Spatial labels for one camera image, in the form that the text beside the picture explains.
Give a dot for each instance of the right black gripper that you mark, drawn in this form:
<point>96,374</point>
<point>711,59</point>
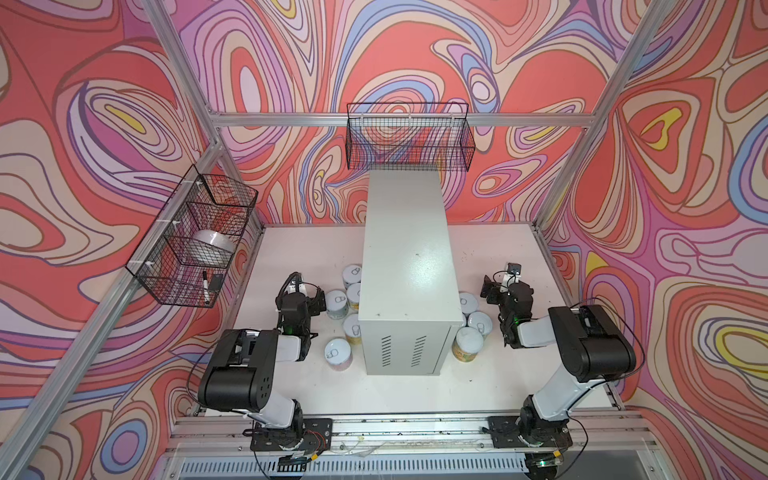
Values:
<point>494,290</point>

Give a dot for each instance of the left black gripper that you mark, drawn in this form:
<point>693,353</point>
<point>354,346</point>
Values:
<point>313,307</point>

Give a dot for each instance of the green labelled can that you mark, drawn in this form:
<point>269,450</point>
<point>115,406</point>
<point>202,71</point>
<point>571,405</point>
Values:
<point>481,322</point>

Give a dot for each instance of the orange red labelled can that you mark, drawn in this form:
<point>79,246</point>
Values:
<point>469,303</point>

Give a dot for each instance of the pink labelled can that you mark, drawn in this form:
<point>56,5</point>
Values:
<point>338,354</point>

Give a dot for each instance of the orange green lidded can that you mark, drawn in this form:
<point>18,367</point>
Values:
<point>467,344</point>

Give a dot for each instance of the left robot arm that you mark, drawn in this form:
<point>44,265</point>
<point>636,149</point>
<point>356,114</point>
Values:
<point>239,377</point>

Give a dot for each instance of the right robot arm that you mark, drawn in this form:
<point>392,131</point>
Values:
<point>592,350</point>

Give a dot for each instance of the grey metal cabinet counter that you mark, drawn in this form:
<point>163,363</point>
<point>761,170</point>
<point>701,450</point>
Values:
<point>409,311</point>

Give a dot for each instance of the teal can left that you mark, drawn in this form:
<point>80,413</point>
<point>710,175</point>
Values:
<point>337,307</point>

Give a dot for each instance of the yellow can front left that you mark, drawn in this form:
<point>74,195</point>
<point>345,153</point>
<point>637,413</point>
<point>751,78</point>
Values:
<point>352,330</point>

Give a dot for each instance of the yellow can near cabinet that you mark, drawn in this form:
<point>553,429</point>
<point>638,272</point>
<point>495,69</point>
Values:
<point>353,294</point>

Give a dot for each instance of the grey can far left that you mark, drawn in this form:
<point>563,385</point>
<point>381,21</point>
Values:
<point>351,275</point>

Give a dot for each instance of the black marker pen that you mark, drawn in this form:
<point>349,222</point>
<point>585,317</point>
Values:
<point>205,288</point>

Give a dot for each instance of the white tape roll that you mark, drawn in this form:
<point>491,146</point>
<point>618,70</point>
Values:
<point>215,239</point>

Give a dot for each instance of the green circuit board left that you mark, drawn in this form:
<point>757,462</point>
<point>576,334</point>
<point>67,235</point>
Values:
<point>291,463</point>

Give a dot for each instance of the green circuit board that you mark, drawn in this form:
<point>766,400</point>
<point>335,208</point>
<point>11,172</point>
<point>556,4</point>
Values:
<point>291,463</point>
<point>544,460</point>

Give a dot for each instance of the green circuit board right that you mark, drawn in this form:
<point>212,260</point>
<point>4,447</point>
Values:
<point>544,460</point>

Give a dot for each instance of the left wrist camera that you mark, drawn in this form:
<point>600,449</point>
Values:
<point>296,283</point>

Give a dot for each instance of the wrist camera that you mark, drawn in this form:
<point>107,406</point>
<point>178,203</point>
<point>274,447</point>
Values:
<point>509,275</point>
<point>296,283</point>

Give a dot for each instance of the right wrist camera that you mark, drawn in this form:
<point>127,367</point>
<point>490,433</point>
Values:
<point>509,275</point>

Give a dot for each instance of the black wire basket left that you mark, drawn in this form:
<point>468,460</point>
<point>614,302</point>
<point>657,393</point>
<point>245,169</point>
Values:
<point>168,263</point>

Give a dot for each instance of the black wire basket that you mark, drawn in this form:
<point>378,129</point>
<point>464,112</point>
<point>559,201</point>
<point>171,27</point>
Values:
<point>168,263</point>
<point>409,136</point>

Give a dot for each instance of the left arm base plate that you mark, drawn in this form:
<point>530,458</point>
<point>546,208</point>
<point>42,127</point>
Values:
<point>309,436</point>

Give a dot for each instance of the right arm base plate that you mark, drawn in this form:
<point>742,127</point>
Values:
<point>513,432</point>

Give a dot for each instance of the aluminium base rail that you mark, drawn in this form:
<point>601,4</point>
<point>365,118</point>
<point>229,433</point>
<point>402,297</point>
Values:
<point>421,433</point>

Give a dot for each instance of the black wire basket rear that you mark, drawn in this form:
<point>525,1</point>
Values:
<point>409,136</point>

